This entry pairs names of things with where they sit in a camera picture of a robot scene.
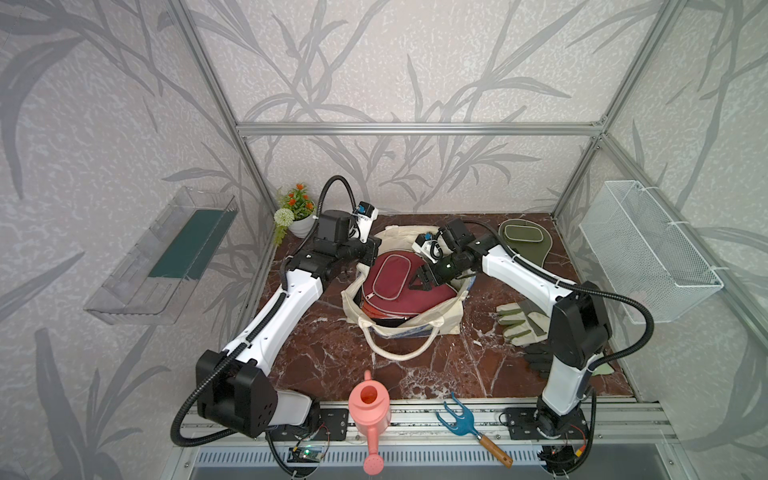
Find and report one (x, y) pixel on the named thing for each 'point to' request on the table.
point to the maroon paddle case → (386, 291)
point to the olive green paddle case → (528, 240)
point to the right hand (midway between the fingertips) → (416, 280)
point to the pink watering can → (369, 404)
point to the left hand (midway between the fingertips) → (381, 240)
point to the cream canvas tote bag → (403, 238)
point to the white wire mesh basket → (657, 273)
